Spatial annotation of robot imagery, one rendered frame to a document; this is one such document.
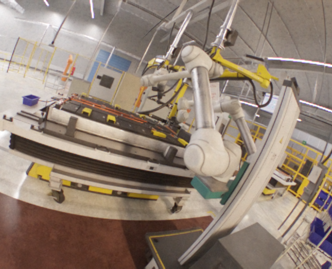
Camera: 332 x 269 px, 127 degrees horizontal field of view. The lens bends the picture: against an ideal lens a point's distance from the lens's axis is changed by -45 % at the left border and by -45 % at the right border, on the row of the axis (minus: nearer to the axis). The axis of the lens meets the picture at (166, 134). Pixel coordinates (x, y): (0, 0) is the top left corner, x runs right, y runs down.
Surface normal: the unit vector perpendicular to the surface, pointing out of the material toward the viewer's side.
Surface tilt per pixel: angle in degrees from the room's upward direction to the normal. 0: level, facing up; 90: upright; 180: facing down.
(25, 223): 0
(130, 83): 90
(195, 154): 95
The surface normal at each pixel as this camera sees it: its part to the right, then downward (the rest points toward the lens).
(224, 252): -0.82, -0.27
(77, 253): 0.40, -0.90
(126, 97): 0.39, 0.35
